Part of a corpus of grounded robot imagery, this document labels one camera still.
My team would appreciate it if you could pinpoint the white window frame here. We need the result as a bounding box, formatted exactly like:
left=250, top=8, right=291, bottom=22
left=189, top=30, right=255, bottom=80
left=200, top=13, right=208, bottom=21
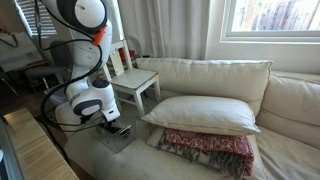
left=221, top=0, right=320, bottom=44

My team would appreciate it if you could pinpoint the white curtain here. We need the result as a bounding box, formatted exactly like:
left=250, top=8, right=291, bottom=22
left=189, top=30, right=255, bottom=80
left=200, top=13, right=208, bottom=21
left=117, top=0, right=211, bottom=59

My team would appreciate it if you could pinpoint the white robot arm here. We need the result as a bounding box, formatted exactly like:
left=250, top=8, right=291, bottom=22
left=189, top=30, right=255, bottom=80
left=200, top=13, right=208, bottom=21
left=41, top=0, right=120, bottom=127

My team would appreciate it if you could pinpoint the white window blind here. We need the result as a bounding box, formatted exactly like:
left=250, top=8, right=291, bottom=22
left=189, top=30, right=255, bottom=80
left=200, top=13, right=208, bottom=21
left=13, top=0, right=57, bottom=38

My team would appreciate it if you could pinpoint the wooden side table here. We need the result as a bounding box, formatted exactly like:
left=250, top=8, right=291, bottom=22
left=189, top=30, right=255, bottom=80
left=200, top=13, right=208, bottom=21
left=4, top=108, right=79, bottom=180

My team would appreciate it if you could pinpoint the small white wooden chair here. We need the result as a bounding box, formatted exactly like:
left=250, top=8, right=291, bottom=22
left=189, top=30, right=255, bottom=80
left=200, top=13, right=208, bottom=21
left=103, top=40, right=161, bottom=117

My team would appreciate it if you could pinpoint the lavender plastic bin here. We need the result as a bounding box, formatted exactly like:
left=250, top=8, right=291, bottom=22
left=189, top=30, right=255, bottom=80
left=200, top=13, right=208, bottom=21
left=47, top=89, right=68, bottom=106

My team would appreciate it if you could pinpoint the clear acrylic box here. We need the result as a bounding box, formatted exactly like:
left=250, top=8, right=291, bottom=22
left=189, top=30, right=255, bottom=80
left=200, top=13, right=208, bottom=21
left=94, top=121, right=136, bottom=153

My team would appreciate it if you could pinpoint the red patterned fringed blanket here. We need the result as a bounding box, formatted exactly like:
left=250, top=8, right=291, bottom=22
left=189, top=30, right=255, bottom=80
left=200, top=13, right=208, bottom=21
left=147, top=127, right=254, bottom=180

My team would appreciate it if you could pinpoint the grey office chair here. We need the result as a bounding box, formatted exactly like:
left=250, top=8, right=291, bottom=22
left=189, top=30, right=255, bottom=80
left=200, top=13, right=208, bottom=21
left=25, top=41, right=72, bottom=92

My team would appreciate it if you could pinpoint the black torch with yellow ring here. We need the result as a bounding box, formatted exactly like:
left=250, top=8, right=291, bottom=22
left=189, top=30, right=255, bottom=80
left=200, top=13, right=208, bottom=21
left=107, top=125, right=131, bottom=137

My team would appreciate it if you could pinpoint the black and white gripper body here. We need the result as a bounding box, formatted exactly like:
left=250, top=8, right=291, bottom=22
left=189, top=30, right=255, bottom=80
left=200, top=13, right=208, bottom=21
left=81, top=99, right=120, bottom=128

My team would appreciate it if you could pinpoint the cream sofa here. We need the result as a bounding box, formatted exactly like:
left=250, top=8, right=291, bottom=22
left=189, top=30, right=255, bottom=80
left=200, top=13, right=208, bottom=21
left=65, top=58, right=320, bottom=180

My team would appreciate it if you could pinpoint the cream throw pillow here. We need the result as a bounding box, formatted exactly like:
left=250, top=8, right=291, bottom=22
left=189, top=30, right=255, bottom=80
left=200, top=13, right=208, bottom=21
left=142, top=96, right=260, bottom=135

